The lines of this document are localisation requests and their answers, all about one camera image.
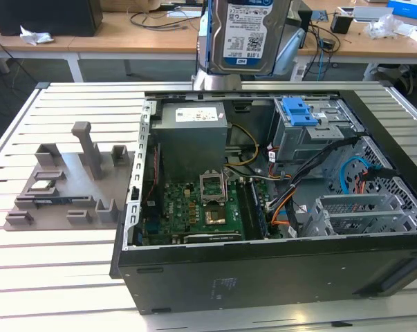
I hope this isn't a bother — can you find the hard disk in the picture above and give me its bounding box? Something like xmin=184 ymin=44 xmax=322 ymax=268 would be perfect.
xmin=205 ymin=0 xmax=293 ymax=77

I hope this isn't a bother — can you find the silver disk bay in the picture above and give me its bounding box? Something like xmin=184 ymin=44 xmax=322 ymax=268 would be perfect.
xmin=299 ymin=192 xmax=417 ymax=239

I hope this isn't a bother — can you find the metal socket cover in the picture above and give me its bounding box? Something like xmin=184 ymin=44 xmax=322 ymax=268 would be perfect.
xmin=198 ymin=169 xmax=229 ymax=205

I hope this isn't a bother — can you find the silver power supply unit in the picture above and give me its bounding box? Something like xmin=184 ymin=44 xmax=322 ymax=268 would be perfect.
xmin=149 ymin=100 xmax=229 ymax=183

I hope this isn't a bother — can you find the green motherboard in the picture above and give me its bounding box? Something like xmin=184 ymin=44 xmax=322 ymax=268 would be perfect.
xmin=137 ymin=174 xmax=285 ymax=247

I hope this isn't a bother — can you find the CPU socket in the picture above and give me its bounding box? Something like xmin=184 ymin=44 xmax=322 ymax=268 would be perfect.
xmin=203 ymin=206 xmax=227 ymax=226

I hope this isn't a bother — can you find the black RAM slot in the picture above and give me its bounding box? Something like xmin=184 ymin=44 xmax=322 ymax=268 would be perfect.
xmin=235 ymin=178 xmax=251 ymax=241
xmin=243 ymin=178 xmax=259 ymax=240

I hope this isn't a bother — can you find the installed RAM stick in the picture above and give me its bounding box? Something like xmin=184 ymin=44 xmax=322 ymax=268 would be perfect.
xmin=250 ymin=178 xmax=268 ymax=239

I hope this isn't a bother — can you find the silver drive cage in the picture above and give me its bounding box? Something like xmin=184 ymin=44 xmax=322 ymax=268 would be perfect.
xmin=268 ymin=96 xmax=365 ymax=164

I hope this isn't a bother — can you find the blue plastic bay clip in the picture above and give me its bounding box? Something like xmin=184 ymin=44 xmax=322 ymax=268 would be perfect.
xmin=282 ymin=98 xmax=319 ymax=127

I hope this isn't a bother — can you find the black PC case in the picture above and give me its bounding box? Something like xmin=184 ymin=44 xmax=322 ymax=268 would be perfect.
xmin=109 ymin=89 xmax=417 ymax=316

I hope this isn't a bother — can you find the grey parts rack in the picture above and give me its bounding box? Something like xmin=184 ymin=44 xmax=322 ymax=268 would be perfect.
xmin=3 ymin=120 xmax=135 ymax=233

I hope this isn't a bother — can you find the loose RAM stick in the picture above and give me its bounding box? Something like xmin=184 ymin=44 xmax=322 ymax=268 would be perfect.
xmin=31 ymin=197 xmax=71 ymax=205

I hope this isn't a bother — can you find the silver CPU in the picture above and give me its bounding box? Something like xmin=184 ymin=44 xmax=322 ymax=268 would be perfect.
xmin=30 ymin=181 xmax=56 ymax=192

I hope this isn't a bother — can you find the black box unit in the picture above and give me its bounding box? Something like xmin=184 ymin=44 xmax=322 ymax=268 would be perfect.
xmin=290 ymin=8 xmax=314 ymax=49

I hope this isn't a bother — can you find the black computer tower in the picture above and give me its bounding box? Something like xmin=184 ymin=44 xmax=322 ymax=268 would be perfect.
xmin=0 ymin=0 xmax=104 ymax=37

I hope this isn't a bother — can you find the crumpled white plastic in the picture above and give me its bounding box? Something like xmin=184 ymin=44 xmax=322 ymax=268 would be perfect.
xmin=19 ymin=24 xmax=55 ymax=46

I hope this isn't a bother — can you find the clear plastic wrap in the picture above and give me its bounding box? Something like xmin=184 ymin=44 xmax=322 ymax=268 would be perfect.
xmin=362 ymin=13 xmax=405 ymax=41

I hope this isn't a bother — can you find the grey flat box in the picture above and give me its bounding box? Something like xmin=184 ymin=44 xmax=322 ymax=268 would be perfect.
xmin=352 ymin=6 xmax=395 ymax=24

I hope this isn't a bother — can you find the short wooden desk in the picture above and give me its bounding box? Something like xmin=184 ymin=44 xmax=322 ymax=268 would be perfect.
xmin=0 ymin=33 xmax=83 ymax=83

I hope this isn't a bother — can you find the blue box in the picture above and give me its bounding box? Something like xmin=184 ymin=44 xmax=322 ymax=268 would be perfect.
xmin=387 ymin=0 xmax=417 ymax=17

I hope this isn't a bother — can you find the yellow wire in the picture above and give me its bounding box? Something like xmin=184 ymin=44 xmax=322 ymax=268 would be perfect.
xmin=228 ymin=123 xmax=260 ymax=167

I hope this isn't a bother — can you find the red wire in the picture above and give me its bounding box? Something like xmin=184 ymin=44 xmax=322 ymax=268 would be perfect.
xmin=142 ymin=144 xmax=161 ymax=205

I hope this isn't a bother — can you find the orange wire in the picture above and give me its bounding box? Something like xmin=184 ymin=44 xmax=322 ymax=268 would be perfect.
xmin=269 ymin=199 xmax=294 ymax=228

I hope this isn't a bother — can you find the blue wire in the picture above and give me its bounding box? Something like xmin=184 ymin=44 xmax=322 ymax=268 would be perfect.
xmin=339 ymin=156 xmax=371 ymax=196

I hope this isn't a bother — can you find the black connector wire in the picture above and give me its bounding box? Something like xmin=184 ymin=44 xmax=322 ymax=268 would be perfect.
xmin=366 ymin=165 xmax=398 ymax=181

